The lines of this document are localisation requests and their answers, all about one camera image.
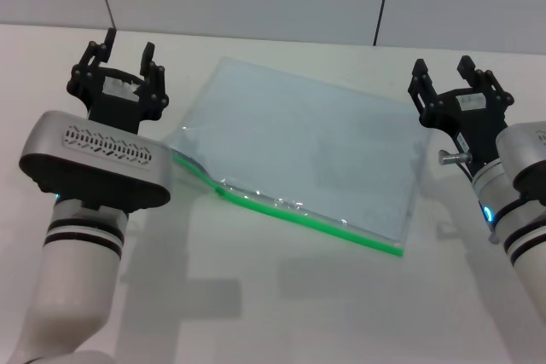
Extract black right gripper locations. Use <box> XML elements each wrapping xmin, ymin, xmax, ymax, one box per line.
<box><xmin>407</xmin><ymin>55</ymin><xmax>515</xmax><ymax>173</ymax></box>

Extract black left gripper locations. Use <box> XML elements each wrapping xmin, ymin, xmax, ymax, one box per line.
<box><xmin>67</xmin><ymin>27</ymin><xmax>171</xmax><ymax>136</ymax></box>

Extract clear green-zip document bag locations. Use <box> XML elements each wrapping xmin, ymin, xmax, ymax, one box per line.
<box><xmin>164</xmin><ymin>56</ymin><xmax>437</xmax><ymax>258</ymax></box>

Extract right wrist cable with plug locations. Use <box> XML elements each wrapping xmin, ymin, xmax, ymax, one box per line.
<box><xmin>438</xmin><ymin>148</ymin><xmax>477</xmax><ymax>184</ymax></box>

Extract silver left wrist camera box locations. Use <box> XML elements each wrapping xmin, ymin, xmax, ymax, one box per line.
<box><xmin>18</xmin><ymin>110</ymin><xmax>172</xmax><ymax>211</ymax></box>

